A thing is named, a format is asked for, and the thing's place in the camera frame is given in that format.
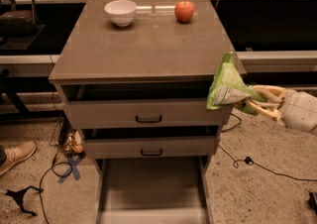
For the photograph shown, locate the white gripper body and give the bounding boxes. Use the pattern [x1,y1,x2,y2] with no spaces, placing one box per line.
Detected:
[279,90,317,133]

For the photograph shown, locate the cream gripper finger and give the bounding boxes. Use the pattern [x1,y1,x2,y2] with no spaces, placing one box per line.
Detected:
[246,98,281,121]
[252,85,286,103]

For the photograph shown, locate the green rice chip bag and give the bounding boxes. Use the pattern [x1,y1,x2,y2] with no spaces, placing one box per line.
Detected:
[206,52,266,115]

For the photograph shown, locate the middle grey drawer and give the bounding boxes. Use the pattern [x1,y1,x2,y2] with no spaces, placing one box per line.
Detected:
[83,126,219,159]

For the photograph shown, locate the grey drawer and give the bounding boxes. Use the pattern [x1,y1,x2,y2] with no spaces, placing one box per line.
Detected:
[83,126,219,159]
[95,157,214,224]
[59,81,232,129]

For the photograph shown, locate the grey drawer cabinet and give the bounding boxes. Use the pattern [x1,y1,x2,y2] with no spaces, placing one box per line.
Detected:
[48,0,248,224]

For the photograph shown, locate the bottom grey drawer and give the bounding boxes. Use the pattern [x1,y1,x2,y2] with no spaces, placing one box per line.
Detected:
[95,157,214,224]

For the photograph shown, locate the top grey drawer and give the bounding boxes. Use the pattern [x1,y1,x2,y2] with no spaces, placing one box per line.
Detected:
[59,81,232,129]

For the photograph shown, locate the snack bag on floor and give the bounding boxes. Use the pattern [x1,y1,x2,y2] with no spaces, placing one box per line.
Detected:
[63,131,84,155]

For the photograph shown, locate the black bag on shelf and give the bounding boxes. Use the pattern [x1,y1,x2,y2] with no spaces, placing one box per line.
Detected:
[0,10,38,37]

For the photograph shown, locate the red apple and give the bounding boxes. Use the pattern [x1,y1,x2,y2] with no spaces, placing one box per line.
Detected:
[174,0,195,23]

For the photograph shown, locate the white ceramic bowl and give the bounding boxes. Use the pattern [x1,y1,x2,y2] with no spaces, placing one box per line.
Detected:
[104,0,137,27]

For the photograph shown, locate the tan shoe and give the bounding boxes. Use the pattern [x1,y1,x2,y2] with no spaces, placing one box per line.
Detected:
[0,141,37,175]

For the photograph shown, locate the black floor cable right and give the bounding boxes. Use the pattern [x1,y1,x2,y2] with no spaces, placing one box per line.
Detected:
[217,112,317,184]

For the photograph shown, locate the black floor cable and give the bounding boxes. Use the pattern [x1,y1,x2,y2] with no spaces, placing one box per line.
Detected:
[38,150,74,224]
[217,112,317,184]

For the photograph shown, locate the black floor cable left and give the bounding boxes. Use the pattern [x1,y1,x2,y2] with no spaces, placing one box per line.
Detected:
[38,150,74,224]

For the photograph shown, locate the black metal bracket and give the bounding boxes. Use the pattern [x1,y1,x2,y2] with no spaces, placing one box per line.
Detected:
[3,185,43,216]

